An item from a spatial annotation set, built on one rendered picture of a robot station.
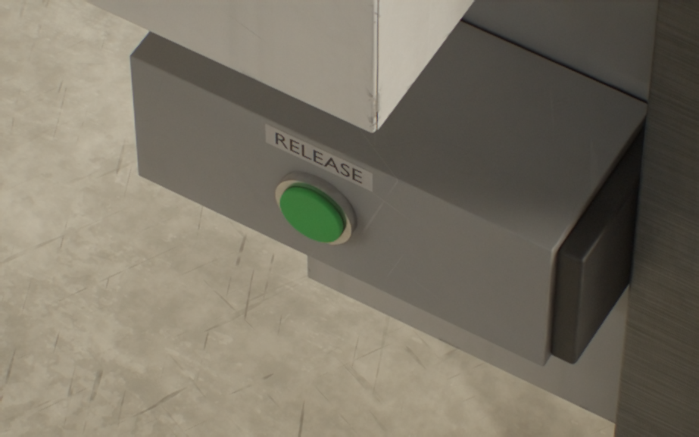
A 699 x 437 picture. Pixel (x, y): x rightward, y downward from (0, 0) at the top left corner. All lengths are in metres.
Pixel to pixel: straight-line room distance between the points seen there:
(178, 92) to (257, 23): 0.23
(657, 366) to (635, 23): 0.17
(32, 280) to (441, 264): 1.44
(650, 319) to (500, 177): 0.10
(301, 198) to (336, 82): 0.22
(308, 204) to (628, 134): 0.13
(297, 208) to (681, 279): 0.16
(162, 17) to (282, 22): 0.06
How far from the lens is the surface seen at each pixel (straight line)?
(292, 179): 1.50
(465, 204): 1.47
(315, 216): 1.51
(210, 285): 2.91
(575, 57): 1.51
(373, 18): 1.25
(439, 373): 2.86
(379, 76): 1.28
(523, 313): 1.49
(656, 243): 1.50
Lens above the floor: 2.35
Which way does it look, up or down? 53 degrees down
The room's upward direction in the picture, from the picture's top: straight up
